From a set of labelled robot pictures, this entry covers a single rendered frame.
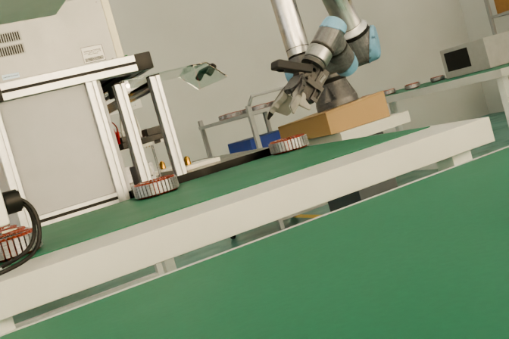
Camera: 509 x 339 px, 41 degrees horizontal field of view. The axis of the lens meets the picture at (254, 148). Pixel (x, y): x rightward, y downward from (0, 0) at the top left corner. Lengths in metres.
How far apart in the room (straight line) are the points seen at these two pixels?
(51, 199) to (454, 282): 1.46
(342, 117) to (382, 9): 7.27
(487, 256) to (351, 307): 0.09
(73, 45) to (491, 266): 1.66
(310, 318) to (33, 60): 1.61
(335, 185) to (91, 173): 0.81
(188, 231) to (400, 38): 8.58
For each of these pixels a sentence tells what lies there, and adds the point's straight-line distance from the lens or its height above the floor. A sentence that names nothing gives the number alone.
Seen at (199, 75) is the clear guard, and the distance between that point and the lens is 2.15.
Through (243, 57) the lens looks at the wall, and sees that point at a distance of 8.23.
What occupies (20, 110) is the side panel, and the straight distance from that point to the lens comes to 1.79.
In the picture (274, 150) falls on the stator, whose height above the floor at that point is 0.76.
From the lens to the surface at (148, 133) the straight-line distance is 2.04.
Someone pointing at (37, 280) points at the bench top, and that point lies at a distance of 1.00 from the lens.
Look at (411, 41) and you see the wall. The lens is 9.64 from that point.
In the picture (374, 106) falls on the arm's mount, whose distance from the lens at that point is 2.33.
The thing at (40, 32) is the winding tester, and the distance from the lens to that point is 1.97.
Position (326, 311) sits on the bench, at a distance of 0.41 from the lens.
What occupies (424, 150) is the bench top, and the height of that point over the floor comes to 0.73.
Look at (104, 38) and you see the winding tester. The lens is 2.00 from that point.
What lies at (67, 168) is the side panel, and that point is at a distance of 1.80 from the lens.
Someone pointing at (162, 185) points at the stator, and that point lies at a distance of 1.64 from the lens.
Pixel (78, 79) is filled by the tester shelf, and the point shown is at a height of 1.08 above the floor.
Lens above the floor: 0.87
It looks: 3 degrees down
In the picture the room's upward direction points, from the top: 16 degrees counter-clockwise
